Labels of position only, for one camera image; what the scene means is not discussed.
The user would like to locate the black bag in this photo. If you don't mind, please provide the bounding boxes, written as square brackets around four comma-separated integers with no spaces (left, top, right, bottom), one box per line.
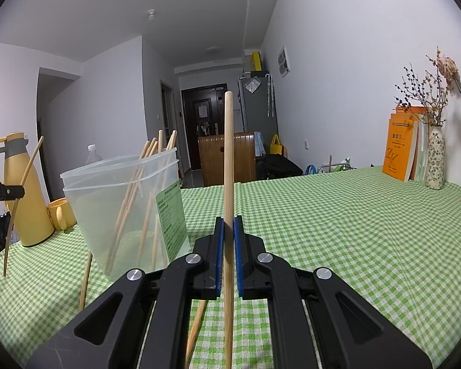
[255,154,304,180]

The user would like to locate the yellow thermos jug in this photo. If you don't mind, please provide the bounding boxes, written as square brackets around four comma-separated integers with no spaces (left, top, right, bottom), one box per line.
[0,132,56,248]

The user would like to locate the yellow tote bag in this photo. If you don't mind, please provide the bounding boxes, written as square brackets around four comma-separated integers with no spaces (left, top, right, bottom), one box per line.
[268,134,286,157]

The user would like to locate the wooden chair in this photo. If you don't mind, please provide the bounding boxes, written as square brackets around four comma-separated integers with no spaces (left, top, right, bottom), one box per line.
[197,131,257,187]

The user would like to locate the pale book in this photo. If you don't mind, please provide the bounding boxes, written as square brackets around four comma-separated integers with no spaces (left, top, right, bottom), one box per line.
[409,122,431,182]

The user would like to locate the dark entrance door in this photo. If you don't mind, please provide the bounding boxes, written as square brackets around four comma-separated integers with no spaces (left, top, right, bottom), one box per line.
[181,83,229,172]

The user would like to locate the orange book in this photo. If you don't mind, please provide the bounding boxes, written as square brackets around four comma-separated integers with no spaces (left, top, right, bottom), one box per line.
[382,107,419,181]

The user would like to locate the dried pale flowers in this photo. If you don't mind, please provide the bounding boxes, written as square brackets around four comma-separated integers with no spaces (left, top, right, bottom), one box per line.
[426,48,461,113]

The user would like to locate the white umbrella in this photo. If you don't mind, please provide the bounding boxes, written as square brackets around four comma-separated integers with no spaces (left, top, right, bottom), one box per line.
[266,73,276,118]

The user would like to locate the grey refrigerator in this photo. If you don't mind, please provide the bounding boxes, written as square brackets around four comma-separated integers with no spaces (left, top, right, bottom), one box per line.
[236,74,279,159]

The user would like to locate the floral ceramic vase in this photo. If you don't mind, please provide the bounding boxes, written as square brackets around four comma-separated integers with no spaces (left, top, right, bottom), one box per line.
[424,126,447,190]

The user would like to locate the yellow mug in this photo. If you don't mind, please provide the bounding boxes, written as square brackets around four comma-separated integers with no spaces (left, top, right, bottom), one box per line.
[47,197,78,232]

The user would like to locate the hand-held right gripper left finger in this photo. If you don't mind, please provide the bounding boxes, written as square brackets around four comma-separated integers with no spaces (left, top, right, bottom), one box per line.
[25,217,225,369]

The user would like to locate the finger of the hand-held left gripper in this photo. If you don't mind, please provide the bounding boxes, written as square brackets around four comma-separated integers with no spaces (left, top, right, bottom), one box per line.
[0,185,26,200]

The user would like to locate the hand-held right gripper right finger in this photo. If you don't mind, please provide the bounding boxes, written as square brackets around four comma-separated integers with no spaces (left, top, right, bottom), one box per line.
[234,217,433,369]

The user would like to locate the dried berry branches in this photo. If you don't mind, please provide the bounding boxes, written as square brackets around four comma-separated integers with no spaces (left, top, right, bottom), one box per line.
[393,61,453,128]

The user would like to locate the green checked tablecloth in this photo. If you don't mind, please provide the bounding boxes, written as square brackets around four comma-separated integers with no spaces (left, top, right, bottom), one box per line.
[0,165,461,369]

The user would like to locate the clear water bottle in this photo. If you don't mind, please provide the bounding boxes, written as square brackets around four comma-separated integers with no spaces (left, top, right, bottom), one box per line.
[85,144,104,167]

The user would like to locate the clear plastic container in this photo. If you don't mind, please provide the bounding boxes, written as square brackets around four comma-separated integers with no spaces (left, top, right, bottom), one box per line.
[62,160,191,282]
[60,148,178,191]

